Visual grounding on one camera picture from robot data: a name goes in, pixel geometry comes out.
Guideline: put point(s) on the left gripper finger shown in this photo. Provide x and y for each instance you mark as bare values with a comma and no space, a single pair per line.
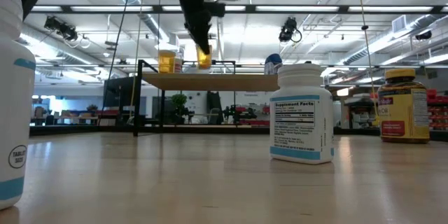
202,36

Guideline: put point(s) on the small pink pill bottle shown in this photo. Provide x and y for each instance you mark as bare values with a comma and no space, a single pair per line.
178,67

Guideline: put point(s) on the small amber pill vial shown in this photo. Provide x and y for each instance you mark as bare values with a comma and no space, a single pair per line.
166,63

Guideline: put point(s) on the blue-capped white bottle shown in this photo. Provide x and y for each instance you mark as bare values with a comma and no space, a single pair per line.
273,59

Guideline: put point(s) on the white supplement facts bottle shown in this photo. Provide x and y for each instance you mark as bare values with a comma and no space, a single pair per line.
301,133

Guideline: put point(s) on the large white bottle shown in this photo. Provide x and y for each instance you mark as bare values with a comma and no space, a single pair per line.
14,94

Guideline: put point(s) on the yellow fish oil bottle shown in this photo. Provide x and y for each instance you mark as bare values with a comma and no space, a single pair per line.
402,112

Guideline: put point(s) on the potted green plant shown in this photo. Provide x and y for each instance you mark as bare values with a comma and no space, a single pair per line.
179,103

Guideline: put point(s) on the red parts rack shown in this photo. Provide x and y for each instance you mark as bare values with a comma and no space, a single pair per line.
253,122

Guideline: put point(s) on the black monitor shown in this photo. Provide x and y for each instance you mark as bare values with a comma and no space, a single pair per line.
119,91

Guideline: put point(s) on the black overhead light bar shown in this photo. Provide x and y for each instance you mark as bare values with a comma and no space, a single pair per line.
343,8

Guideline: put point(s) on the white ceiling air vent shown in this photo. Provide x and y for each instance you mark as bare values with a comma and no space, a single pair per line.
399,23

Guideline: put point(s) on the black ceiling speaker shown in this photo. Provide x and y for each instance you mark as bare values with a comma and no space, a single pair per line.
423,35

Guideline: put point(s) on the shelving with red bins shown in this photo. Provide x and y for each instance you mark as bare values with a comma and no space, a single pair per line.
437,112

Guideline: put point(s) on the wooden shelf black metal frame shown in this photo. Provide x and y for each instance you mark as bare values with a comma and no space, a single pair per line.
210,82

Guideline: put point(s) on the black table rig frame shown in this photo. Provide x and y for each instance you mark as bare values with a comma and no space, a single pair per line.
245,130

